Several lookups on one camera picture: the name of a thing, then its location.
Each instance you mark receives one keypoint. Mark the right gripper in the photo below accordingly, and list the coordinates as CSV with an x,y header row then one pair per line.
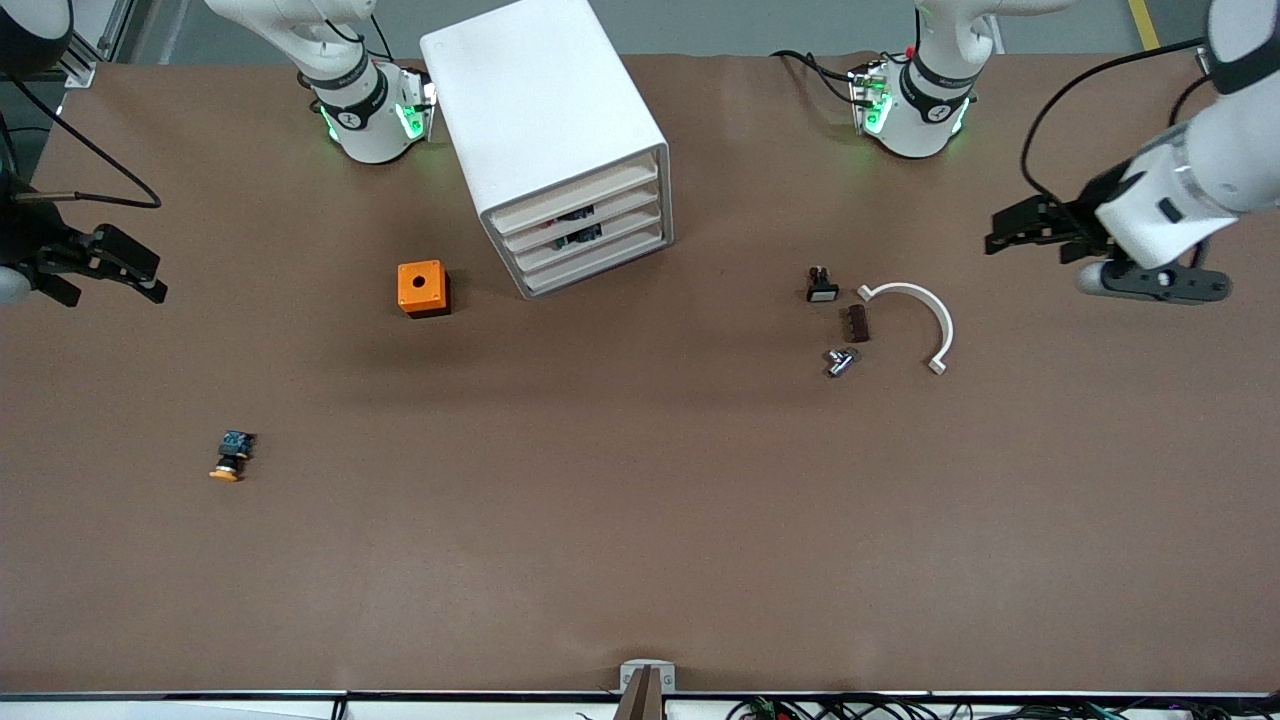
x,y
30,237

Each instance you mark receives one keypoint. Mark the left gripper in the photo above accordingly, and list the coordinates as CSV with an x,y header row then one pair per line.
x,y
1088,207

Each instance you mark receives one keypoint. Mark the yellow push button switch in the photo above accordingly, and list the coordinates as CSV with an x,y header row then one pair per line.
x,y
232,455

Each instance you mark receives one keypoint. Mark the white drawer holding yellow button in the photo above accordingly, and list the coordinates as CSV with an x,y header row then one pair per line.
x,y
612,182

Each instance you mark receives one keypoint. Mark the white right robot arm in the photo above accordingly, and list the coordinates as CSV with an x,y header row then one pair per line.
x,y
365,110

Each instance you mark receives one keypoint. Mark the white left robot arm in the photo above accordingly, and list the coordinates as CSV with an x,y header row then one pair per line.
x,y
935,100

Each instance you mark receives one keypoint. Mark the black white-capped push button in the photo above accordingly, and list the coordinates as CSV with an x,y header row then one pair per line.
x,y
821,286

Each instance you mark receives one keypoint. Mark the white drawer holding green button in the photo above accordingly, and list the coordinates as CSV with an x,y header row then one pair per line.
x,y
622,230

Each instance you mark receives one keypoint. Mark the white drawer holding red button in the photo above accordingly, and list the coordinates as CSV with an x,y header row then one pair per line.
x,y
617,207

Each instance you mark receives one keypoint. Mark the white drawer cabinet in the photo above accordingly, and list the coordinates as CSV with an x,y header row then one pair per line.
x,y
540,100

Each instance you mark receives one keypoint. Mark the brown terminal block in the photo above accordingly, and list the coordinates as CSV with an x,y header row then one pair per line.
x,y
856,323

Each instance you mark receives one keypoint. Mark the orange box with hole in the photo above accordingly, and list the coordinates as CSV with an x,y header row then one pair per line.
x,y
420,286

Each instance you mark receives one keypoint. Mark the brown table cover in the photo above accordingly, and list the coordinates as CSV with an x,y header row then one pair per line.
x,y
640,500

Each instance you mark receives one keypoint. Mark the white curved plastic bracket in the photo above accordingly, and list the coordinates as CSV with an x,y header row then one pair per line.
x,y
935,310

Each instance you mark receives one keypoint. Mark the silver metal key switch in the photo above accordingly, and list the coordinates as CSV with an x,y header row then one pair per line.
x,y
840,361

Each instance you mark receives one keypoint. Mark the white table edge rail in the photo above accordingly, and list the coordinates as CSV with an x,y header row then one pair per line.
x,y
200,706

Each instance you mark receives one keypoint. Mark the green push button switch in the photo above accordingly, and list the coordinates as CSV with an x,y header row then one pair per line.
x,y
582,236

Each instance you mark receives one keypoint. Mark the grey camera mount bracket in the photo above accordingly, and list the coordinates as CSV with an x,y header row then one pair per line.
x,y
646,685

